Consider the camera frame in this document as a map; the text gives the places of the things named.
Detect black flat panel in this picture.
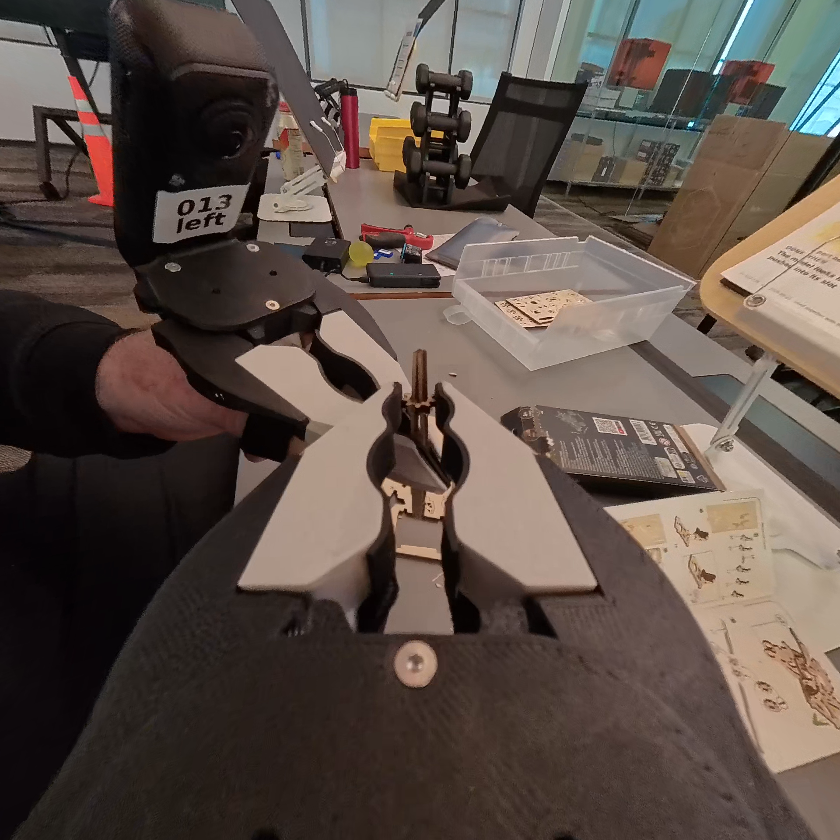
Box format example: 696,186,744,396
230,0,345,155

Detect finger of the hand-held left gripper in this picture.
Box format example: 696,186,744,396
235,343,454,493
308,314,393,401

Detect instruction booklet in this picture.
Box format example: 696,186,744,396
604,489,840,775

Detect red bottle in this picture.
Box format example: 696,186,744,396
339,85,362,170

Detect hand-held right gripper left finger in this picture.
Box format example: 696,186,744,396
238,382,404,634

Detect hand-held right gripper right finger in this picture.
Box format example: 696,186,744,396
436,381,599,634

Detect yellow storage bins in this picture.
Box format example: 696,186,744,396
367,117,427,173

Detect orange traffic cone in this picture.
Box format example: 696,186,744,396
66,75,116,207

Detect spare plywood model sheets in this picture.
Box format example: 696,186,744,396
493,289,595,332

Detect person's left hand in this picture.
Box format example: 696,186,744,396
95,328,250,444

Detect pale plastic bottle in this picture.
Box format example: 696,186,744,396
279,101,306,181

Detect brown cardboard box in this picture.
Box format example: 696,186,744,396
646,115,831,280

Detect person's dark clothing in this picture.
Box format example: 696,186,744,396
0,446,290,840

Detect white phone stand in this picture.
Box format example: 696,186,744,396
257,118,345,224

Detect tan board document stand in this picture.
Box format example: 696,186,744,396
699,174,840,454

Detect black dumbbell rack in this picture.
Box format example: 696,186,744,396
394,62,513,212

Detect long wooden stick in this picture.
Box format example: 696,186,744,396
408,349,439,463

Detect small black box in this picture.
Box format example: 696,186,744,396
302,236,352,273

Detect clear plastic bin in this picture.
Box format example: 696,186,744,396
451,235,697,371

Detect plywood parts sheet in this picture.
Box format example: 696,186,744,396
381,476,455,563

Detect white printed sheet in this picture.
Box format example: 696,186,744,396
720,203,840,342

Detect black power bank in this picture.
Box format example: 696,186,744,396
365,262,442,290

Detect person's left forearm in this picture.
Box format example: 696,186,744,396
0,289,135,460

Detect red handled tool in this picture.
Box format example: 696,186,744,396
360,222,435,252

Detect black cardboard box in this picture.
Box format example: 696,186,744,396
500,405,726,493

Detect black mesh chair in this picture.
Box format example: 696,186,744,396
469,71,588,221

